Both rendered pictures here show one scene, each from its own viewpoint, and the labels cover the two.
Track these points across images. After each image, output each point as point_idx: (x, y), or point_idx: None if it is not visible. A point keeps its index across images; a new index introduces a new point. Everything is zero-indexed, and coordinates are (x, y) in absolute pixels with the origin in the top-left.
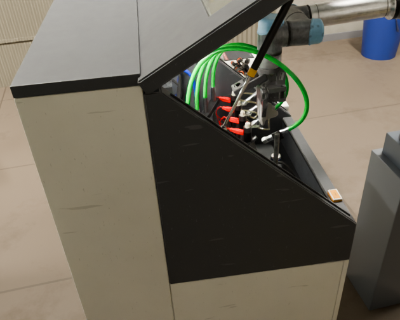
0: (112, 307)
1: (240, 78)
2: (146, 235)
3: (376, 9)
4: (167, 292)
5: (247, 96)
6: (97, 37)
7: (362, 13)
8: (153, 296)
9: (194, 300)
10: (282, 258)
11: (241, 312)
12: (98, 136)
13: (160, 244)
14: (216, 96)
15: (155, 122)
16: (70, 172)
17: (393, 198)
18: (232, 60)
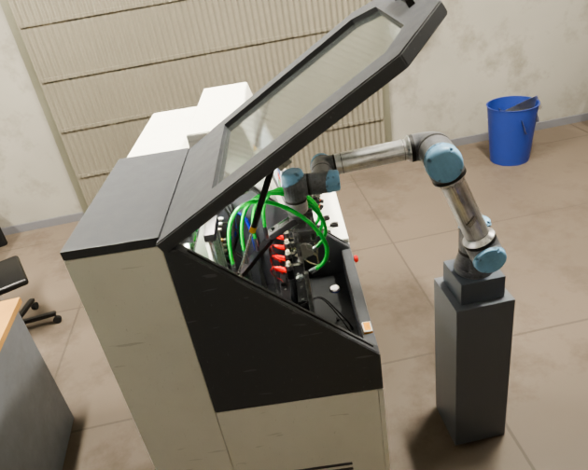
0: (166, 435)
1: None
2: (186, 367)
3: (394, 156)
4: (215, 421)
5: None
6: (138, 201)
7: (382, 158)
8: (202, 424)
9: (241, 428)
10: (316, 388)
11: (289, 440)
12: (132, 286)
13: (200, 376)
14: None
15: (177, 273)
16: (114, 315)
17: (453, 326)
18: None
